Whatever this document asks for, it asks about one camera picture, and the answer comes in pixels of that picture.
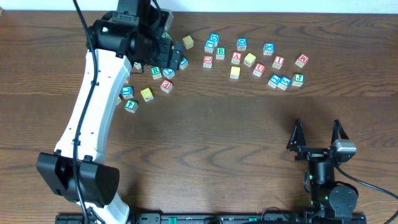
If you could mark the yellow block upper right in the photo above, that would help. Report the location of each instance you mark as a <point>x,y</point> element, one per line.
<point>249,59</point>

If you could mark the blue X block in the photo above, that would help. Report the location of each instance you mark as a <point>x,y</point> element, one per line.
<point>268,48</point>

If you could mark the red A block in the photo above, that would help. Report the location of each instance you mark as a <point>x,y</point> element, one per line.
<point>236,57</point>

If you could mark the blue block lower pair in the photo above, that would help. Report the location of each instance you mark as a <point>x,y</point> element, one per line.
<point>209,46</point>

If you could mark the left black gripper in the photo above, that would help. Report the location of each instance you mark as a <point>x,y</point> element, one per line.
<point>161,60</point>

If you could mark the blue L block left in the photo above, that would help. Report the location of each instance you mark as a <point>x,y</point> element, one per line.
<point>127,92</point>

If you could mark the yellow block far left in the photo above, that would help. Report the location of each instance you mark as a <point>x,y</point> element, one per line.
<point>118,100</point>

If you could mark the green R block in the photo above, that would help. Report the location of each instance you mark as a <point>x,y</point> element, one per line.
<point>156,73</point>

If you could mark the green 7 block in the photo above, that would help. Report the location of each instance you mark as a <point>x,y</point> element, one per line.
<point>137,65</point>

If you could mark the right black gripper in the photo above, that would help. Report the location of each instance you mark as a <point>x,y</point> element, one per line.
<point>310,154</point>

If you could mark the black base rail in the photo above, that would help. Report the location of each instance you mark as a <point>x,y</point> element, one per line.
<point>155,218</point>

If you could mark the yellow block lower left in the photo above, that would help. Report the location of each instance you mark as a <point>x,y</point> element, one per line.
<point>147,94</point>

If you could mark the green B block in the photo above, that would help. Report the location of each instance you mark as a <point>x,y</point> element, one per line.
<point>220,53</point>

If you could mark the yellow block top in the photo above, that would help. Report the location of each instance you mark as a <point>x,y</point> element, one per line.
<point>188,42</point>

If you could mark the blue block pair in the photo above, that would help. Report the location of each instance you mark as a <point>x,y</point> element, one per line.
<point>215,38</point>
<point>209,46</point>

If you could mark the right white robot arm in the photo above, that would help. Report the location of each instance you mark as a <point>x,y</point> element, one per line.
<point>332,200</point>

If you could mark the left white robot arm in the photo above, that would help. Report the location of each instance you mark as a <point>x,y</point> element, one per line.
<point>76,170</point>

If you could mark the blue 2 block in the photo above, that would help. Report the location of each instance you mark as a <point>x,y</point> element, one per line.
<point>168,73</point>

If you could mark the yellow block centre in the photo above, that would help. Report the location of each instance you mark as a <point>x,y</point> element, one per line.
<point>235,72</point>

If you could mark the blue P block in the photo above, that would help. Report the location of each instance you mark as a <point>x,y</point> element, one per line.
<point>183,63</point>

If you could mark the green 4 block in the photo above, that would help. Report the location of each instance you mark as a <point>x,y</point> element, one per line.
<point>131,106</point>

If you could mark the green Z block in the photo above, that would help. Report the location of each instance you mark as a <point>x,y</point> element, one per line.
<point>166,35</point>

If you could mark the red U block right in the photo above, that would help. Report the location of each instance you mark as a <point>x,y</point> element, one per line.
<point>259,69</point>

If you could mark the red M block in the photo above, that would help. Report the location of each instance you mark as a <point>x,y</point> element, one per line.
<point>302,60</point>

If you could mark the red E block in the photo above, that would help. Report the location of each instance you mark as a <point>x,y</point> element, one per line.
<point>166,86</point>

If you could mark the green J block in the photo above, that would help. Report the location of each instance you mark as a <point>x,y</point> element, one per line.
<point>298,80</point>

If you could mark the yellow block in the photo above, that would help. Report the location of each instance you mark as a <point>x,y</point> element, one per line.
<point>147,94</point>
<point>235,72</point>
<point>249,59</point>
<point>118,100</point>
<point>188,42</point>

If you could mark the blue block top pair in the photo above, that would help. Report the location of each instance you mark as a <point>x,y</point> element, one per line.
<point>215,38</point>

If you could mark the blue D block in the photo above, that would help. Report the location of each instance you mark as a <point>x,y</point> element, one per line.
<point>242,44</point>

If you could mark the red I block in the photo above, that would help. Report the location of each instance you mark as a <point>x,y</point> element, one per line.
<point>278,62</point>

